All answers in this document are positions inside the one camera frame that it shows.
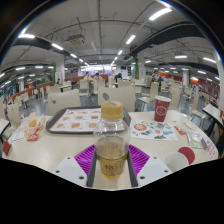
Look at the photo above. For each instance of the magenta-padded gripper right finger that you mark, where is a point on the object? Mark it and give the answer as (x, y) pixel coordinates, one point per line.
(141, 163)

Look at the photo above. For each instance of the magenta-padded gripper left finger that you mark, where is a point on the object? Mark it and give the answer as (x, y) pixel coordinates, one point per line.
(81, 163)

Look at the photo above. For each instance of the clear bottle with yellow drink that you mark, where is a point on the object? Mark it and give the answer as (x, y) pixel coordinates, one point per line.
(111, 133)

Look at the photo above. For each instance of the white patterned cup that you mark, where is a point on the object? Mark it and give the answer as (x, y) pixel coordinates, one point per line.
(175, 161)

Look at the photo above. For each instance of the printed paper flyer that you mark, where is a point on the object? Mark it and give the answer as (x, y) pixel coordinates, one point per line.
(153, 130)

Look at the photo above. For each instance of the flat round red coaster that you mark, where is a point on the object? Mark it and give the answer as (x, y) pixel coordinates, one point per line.
(188, 154)

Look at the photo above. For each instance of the small red snack packet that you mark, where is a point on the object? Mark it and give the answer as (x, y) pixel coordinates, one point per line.
(180, 130)

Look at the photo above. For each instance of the red sauce packet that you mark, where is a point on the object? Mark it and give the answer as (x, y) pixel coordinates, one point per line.
(32, 137)

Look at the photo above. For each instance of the red paper cup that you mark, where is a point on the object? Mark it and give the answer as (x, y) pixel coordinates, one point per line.
(162, 110)

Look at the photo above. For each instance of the clear plastic packet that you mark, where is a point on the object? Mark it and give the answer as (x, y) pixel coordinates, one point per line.
(195, 139)

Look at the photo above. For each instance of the small white wrapper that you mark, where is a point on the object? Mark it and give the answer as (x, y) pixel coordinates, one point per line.
(188, 125)

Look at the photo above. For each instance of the crumpled food wrapper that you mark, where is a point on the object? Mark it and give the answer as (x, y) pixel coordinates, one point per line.
(31, 124)

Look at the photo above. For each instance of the small purple packet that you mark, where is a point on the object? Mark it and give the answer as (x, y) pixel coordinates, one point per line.
(204, 144)

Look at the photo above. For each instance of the beige cafeteria chairs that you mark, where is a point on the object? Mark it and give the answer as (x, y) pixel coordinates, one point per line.
(63, 100)

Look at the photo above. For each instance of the white printed card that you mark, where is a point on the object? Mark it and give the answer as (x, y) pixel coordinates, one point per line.
(17, 136)

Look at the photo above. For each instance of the pink table sticker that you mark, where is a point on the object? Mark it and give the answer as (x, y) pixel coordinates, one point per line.
(212, 150)

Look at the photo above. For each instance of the red box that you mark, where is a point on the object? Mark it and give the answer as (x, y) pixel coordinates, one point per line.
(6, 148)

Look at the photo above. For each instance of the person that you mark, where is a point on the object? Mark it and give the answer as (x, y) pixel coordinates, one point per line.
(117, 77)
(159, 80)
(87, 76)
(97, 76)

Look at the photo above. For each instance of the ceiling air conditioner unit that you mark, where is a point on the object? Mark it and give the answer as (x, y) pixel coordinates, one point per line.
(75, 39)

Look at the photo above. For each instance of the ceiling strip lights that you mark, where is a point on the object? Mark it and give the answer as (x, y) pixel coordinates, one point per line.
(160, 14)

